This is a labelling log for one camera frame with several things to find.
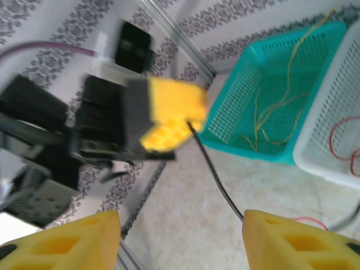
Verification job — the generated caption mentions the teal plastic basket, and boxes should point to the teal plastic basket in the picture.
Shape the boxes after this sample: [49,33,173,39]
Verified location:
[196,21,348,165]

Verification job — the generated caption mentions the aluminium table side rail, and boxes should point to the aluminium table side rail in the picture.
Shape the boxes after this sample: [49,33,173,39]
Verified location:
[115,236,150,270]

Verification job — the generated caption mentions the thin black cable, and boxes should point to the thin black cable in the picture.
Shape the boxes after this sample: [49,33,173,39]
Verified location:
[327,201,360,232]
[187,120,244,221]

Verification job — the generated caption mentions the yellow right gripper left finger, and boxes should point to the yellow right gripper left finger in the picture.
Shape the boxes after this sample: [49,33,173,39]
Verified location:
[0,209,122,270]

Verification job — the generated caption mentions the thin yellow cable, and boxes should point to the thin yellow cable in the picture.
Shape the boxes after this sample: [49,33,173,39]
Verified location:
[260,108,306,146]
[254,4,341,152]
[240,87,262,151]

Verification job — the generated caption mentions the white plastic basket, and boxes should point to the white plastic basket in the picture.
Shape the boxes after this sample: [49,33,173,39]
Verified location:
[292,19,360,189]

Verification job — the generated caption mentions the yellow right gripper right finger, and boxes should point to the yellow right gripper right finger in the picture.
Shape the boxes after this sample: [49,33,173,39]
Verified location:
[242,209,360,270]

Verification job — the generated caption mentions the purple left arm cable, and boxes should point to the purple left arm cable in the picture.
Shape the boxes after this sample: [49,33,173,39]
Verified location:
[0,41,98,61]

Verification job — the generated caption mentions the aluminium frame post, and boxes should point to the aluminium frame post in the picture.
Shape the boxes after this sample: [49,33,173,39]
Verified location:
[139,0,219,85]

